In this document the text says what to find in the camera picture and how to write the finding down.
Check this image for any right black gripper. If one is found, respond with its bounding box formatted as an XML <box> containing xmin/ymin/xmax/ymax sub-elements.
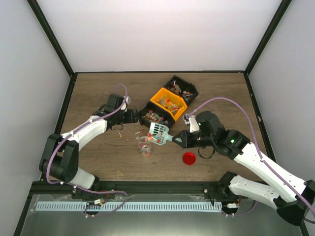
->
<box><xmin>172</xmin><ymin>130</ymin><xmax>215</xmax><ymax>148</ymax></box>

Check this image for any black candy bin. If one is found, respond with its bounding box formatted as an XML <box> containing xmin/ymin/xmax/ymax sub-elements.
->
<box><xmin>138</xmin><ymin>101</ymin><xmax>175</xmax><ymax>128</ymax></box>
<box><xmin>163</xmin><ymin>75</ymin><xmax>199</xmax><ymax>106</ymax></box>

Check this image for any light blue slotted scoop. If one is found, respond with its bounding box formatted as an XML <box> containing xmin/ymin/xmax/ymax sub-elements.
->
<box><xmin>147</xmin><ymin>122</ymin><xmax>173</xmax><ymax>146</ymax></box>

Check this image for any orange candy bin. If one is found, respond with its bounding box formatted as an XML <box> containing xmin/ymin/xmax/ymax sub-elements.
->
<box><xmin>150</xmin><ymin>88</ymin><xmax>188</xmax><ymax>121</ymax></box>

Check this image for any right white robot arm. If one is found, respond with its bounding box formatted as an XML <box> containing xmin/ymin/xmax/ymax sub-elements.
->
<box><xmin>172</xmin><ymin>111</ymin><xmax>315</xmax><ymax>226</ymax></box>

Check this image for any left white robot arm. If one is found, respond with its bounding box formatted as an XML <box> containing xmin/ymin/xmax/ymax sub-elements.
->
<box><xmin>39</xmin><ymin>94</ymin><xmax>138</xmax><ymax>199</ymax></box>

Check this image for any red jar lid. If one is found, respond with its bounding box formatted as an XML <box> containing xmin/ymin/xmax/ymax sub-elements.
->
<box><xmin>182</xmin><ymin>152</ymin><xmax>196</xmax><ymax>166</ymax></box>

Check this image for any clear plastic jar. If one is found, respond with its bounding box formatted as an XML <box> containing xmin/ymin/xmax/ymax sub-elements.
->
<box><xmin>138</xmin><ymin>136</ymin><xmax>152</xmax><ymax>157</ymax></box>

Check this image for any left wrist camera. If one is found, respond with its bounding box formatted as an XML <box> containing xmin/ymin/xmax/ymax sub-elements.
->
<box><xmin>124</xmin><ymin>96</ymin><xmax>131</xmax><ymax>110</ymax></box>

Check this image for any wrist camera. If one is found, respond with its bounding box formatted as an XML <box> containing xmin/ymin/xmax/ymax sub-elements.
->
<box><xmin>124</xmin><ymin>96</ymin><xmax>131</xmax><ymax>110</ymax></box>
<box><xmin>183</xmin><ymin>114</ymin><xmax>199</xmax><ymax>133</ymax></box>

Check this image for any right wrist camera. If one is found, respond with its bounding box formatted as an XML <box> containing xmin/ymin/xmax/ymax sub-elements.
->
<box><xmin>183</xmin><ymin>114</ymin><xmax>199</xmax><ymax>133</ymax></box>

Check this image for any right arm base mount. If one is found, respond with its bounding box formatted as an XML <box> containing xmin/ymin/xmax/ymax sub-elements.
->
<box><xmin>203</xmin><ymin>172</ymin><xmax>240</xmax><ymax>201</ymax></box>

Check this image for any light blue slotted cable duct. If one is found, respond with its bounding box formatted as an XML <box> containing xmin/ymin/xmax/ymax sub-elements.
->
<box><xmin>35</xmin><ymin>201</ymin><xmax>222</xmax><ymax>212</ymax></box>

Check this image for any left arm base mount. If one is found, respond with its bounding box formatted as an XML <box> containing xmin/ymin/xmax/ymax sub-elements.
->
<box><xmin>71</xmin><ymin>181</ymin><xmax>116</xmax><ymax>200</ymax></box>

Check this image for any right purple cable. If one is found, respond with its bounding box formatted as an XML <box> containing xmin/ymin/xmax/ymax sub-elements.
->
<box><xmin>188</xmin><ymin>97</ymin><xmax>315</xmax><ymax>224</ymax></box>

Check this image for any black aluminium frame rail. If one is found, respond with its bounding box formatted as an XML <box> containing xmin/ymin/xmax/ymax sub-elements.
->
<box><xmin>29</xmin><ymin>180</ymin><xmax>291</xmax><ymax>196</ymax></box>

